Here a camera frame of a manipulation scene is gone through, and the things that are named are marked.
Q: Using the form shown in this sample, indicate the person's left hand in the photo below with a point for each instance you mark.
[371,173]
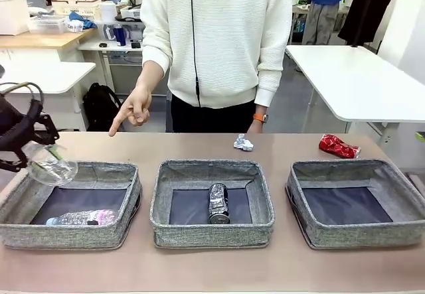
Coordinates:
[257,127]

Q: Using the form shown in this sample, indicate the blue drink bottle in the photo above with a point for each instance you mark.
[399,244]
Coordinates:
[119,35]

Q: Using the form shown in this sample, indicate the clear bottle with pink label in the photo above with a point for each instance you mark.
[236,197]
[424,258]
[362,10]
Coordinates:
[79,217]

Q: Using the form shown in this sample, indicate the crushed red drink can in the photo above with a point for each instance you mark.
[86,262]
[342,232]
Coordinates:
[338,146]

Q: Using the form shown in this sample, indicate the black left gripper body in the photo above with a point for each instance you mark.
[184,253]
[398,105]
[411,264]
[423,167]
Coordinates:
[16,124]

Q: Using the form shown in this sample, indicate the person's right hand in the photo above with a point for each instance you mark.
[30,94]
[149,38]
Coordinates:
[137,108]

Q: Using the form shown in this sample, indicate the white side table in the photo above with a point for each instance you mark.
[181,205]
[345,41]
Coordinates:
[358,81]

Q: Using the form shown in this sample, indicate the person's left forearm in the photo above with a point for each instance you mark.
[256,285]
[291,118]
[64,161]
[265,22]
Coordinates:
[262,109]

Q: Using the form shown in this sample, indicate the black hanging coat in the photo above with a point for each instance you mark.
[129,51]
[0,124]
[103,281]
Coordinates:
[365,8]

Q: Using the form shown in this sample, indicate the black backpack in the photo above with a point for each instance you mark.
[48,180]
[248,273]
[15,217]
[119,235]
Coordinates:
[101,108]

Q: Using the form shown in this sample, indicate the orange wrist watch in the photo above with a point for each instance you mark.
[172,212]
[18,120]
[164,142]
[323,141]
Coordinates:
[260,117]

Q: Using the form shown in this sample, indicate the crushed black drink can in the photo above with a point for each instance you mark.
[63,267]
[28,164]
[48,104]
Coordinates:
[219,204]

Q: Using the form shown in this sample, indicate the wooden top workbench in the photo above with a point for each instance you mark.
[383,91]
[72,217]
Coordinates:
[50,40]

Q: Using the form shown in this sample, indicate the grey fabric basket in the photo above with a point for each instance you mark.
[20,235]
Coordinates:
[66,234]
[365,236]
[212,236]

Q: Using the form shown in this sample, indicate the blue cloth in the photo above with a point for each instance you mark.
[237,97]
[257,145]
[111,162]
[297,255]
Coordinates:
[83,20]

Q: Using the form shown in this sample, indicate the clear plastic cup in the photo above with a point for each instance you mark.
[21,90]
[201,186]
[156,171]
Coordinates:
[56,174]

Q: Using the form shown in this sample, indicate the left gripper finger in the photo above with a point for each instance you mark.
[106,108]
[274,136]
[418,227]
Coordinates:
[46,129]
[15,161]

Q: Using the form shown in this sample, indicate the person's right forearm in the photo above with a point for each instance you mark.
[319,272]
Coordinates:
[149,75]

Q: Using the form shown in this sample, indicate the person in white sweater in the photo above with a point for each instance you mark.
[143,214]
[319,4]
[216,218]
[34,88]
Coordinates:
[216,42]

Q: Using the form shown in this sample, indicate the white storage box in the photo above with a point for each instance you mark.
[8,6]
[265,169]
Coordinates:
[13,12]

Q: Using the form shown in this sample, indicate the white desk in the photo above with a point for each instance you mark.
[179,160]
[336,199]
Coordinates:
[50,75]

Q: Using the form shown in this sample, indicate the white cylindrical jar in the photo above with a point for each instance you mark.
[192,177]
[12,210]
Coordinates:
[107,10]

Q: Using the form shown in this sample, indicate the clear plastic bin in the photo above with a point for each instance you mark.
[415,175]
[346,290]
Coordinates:
[46,24]

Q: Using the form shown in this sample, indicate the white wooden crate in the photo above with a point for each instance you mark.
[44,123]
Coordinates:
[76,7]

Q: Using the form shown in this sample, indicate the white shelf table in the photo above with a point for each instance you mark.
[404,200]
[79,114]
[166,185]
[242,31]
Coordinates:
[113,46]

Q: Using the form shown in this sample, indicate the person in blue top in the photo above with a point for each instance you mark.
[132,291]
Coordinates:
[322,2]

